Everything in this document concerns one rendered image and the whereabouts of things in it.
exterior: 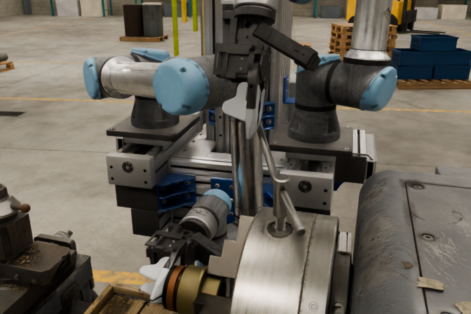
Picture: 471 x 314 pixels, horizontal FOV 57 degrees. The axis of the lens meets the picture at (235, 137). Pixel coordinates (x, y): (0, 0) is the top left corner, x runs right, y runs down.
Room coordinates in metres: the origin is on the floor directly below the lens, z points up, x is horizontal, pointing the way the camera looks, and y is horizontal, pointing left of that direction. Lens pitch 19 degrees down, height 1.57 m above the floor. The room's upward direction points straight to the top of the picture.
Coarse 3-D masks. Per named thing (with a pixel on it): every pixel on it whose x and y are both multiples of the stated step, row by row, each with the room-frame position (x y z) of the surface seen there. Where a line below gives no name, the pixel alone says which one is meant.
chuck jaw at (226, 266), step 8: (240, 216) 0.67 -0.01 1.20; (248, 216) 0.67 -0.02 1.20; (240, 224) 0.66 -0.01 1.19; (248, 224) 0.66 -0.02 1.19; (240, 232) 0.65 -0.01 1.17; (224, 240) 0.65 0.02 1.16; (232, 240) 0.64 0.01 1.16; (240, 240) 0.64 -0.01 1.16; (224, 248) 0.64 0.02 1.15; (232, 248) 0.64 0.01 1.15; (240, 248) 0.63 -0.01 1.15; (216, 256) 0.63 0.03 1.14; (224, 256) 0.63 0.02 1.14; (232, 256) 0.63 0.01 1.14; (208, 264) 0.63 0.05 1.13; (216, 264) 0.62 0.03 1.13; (224, 264) 0.62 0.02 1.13; (232, 264) 0.62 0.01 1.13; (208, 272) 0.62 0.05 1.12; (216, 272) 0.62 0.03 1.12; (224, 272) 0.61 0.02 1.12; (232, 272) 0.61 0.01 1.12
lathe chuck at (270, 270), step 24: (264, 216) 0.60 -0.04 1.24; (312, 216) 0.60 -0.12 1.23; (264, 240) 0.54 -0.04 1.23; (288, 240) 0.53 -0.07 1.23; (240, 264) 0.51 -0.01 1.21; (264, 264) 0.50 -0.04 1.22; (288, 264) 0.50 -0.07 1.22; (240, 288) 0.48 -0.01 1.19; (264, 288) 0.48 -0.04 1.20; (288, 288) 0.47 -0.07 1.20; (240, 312) 0.46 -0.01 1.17; (264, 312) 0.46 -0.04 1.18; (288, 312) 0.45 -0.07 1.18
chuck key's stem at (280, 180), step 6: (282, 174) 0.56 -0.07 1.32; (276, 180) 0.55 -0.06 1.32; (282, 180) 0.55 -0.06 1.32; (288, 180) 0.55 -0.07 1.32; (276, 186) 0.55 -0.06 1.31; (282, 186) 0.55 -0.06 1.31; (288, 186) 0.55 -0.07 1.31; (276, 192) 0.55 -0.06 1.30; (288, 192) 0.55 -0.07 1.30; (276, 198) 0.55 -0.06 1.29; (276, 204) 0.55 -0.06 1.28; (282, 204) 0.55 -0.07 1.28; (276, 210) 0.55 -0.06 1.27; (282, 210) 0.55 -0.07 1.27; (276, 216) 0.55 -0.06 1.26; (282, 216) 0.55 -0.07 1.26; (276, 222) 0.56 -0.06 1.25; (282, 222) 0.55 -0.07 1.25; (276, 228) 0.56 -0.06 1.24; (282, 228) 0.56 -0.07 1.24
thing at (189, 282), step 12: (168, 276) 0.61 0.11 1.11; (180, 276) 0.61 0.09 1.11; (192, 276) 0.60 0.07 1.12; (204, 276) 0.61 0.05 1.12; (216, 276) 0.62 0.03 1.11; (168, 288) 0.60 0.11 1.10; (180, 288) 0.59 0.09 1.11; (192, 288) 0.59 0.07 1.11; (204, 288) 0.59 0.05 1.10; (216, 288) 0.59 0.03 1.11; (168, 300) 0.59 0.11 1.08; (180, 300) 0.58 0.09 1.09; (192, 300) 0.58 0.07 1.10; (180, 312) 0.58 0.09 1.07; (192, 312) 0.57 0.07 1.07
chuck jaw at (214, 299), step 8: (200, 296) 0.57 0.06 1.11; (208, 296) 0.57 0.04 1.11; (216, 296) 0.57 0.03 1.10; (200, 304) 0.55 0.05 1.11; (208, 304) 0.55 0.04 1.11; (216, 304) 0.55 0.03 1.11; (224, 304) 0.55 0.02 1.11; (200, 312) 0.53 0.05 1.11; (208, 312) 0.53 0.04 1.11; (216, 312) 0.53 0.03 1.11; (224, 312) 0.53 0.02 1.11
